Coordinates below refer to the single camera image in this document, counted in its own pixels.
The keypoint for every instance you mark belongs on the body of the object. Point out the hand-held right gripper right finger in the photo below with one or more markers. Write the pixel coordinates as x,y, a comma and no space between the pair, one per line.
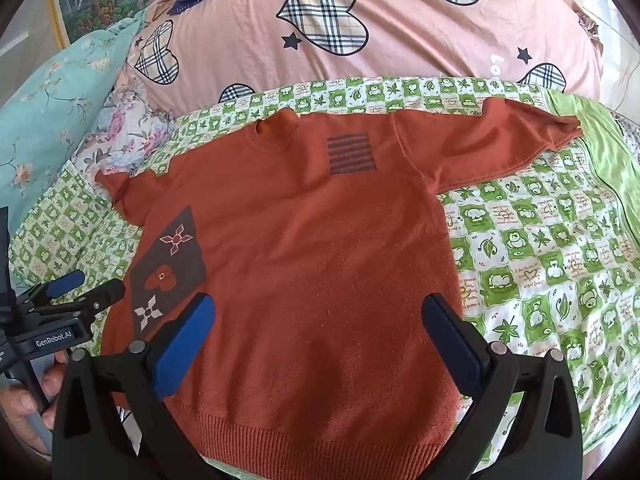
451,342

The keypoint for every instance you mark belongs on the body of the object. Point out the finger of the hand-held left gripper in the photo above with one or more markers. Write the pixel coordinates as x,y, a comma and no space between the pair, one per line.
102,294
65,284

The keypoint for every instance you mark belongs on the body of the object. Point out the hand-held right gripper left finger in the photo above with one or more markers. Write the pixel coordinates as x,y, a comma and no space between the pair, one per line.
184,346

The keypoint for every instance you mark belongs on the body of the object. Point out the orange knit sweater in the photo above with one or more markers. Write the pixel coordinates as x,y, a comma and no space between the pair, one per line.
320,240

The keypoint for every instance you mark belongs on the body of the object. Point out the person's left hand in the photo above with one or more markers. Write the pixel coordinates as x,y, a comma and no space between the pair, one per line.
14,410

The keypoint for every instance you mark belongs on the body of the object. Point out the green checked bed sheet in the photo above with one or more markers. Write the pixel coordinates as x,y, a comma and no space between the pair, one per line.
530,270

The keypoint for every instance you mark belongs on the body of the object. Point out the purple floral pillow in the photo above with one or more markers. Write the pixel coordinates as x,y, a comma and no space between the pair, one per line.
131,130

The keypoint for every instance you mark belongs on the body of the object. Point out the teal floral pillow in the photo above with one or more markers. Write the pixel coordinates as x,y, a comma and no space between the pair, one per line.
60,90

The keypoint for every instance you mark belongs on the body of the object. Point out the plain green cloth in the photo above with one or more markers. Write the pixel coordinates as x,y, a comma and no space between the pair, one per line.
605,145

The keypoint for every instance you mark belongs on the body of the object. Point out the framed landscape painting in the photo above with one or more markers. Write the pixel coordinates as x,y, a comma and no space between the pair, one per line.
100,5

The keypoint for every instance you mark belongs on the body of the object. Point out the pink heart-print quilt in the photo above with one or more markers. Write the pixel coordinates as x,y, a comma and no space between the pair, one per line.
400,35

